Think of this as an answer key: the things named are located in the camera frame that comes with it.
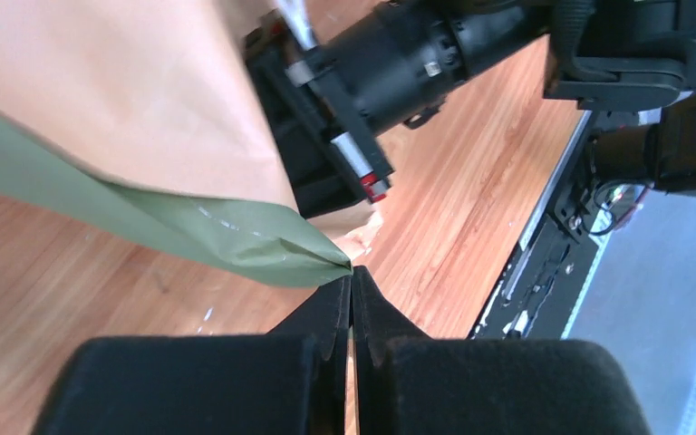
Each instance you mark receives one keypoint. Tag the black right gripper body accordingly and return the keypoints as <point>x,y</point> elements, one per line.
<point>331,158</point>

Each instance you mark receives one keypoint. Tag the green and tan wrapping paper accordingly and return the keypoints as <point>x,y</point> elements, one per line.
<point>138,117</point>

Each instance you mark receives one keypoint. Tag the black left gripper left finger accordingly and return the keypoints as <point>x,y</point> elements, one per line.
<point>290,380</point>

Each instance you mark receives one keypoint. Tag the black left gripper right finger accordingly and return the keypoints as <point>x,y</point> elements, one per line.
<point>410,383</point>

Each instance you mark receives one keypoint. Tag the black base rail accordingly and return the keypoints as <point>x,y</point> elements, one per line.
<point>544,281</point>

